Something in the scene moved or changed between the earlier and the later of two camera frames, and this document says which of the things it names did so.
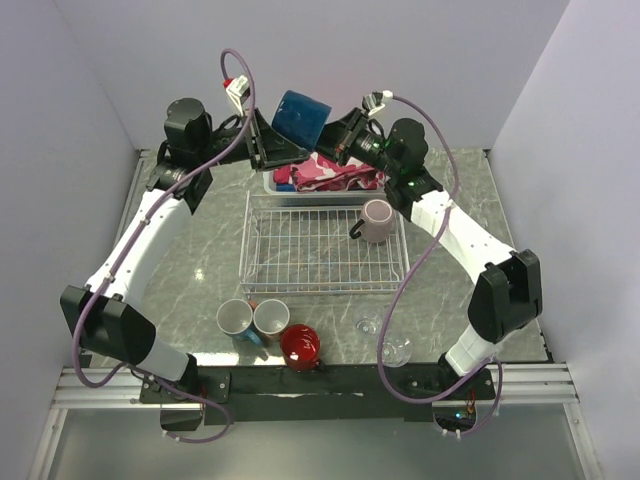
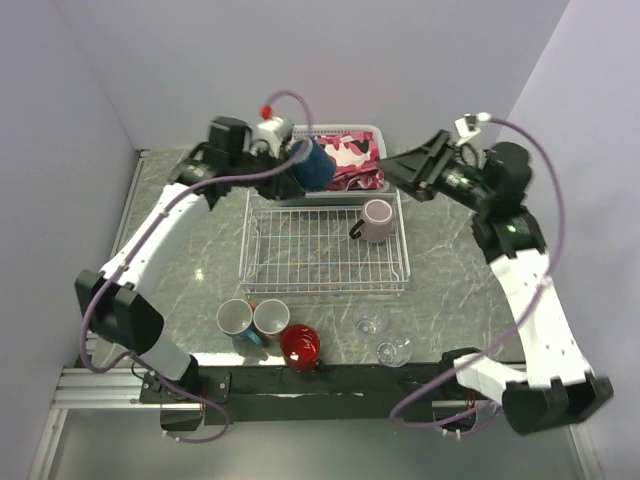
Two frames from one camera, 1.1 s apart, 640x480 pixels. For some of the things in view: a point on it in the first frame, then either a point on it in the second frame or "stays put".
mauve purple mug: x=377 y=221 stays put
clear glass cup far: x=367 y=321 stays put
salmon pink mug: x=271 y=318 stays put
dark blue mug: x=301 y=118 → x=318 y=172
